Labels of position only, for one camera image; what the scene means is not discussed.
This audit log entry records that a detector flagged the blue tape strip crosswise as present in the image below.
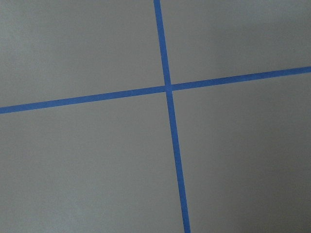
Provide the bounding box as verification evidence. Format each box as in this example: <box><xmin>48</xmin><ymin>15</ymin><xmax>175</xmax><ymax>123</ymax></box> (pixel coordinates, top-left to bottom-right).
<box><xmin>0</xmin><ymin>66</ymin><xmax>311</xmax><ymax>114</ymax></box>

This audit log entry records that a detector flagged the blue tape strip lengthwise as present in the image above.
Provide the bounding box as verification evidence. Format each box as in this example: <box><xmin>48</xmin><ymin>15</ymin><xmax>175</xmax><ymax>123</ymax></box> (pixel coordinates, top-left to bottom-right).
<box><xmin>154</xmin><ymin>0</ymin><xmax>191</xmax><ymax>233</ymax></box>

